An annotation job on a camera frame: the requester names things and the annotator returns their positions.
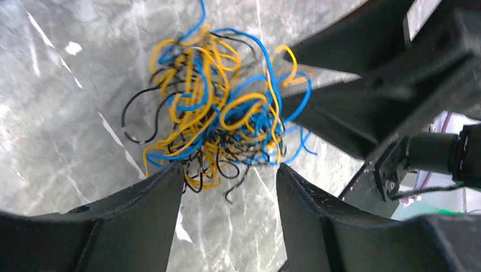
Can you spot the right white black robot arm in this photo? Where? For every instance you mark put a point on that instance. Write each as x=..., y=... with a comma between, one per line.
x=458, y=155

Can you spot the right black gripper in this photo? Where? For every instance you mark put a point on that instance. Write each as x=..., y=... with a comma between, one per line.
x=440, y=71

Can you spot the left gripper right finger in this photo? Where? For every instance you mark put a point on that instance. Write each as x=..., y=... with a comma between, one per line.
x=323, y=233

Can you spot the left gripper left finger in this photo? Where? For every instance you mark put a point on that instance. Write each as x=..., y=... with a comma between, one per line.
x=131, y=230

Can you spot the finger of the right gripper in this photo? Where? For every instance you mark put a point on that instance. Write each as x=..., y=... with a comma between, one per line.
x=360, y=116

